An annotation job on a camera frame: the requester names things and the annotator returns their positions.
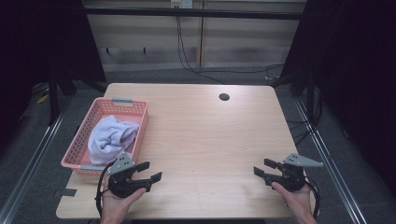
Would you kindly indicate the person's right hand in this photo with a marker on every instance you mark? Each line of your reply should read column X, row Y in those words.
column 297, row 202

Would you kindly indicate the black tape strip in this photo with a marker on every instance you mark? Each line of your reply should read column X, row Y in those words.
column 69, row 192

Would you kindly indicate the pink plastic basket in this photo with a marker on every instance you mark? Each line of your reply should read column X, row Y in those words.
column 102, row 109

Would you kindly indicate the person's left hand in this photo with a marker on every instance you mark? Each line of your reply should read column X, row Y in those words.
column 116, row 207

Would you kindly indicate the white wall socket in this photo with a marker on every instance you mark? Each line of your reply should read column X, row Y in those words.
column 182, row 3

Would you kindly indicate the black metal stand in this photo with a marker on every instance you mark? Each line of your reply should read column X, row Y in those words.
column 310, row 99
column 53, row 99

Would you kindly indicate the lavender towel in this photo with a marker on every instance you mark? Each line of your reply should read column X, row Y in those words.
column 109, row 137

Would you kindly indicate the dark curtain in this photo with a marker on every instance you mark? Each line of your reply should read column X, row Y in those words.
column 31, row 46
column 358, row 62

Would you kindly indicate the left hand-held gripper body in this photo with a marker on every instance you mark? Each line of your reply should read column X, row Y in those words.
column 123, row 185

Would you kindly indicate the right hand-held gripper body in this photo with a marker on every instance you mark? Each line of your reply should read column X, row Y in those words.
column 291, row 177

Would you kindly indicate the black horizontal bar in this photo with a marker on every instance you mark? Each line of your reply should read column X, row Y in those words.
column 140, row 12

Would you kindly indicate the metal floor rail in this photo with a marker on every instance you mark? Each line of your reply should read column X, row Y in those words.
column 342, row 186
column 34, row 161

